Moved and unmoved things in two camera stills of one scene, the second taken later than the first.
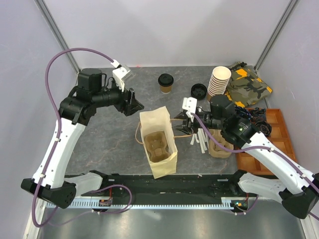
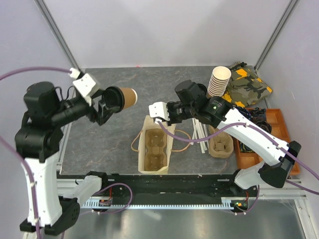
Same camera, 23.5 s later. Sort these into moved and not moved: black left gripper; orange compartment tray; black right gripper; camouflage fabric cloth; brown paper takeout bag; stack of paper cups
Moved: brown paper takeout bag; black left gripper; black right gripper
Not moved: camouflage fabric cloth; orange compartment tray; stack of paper cups
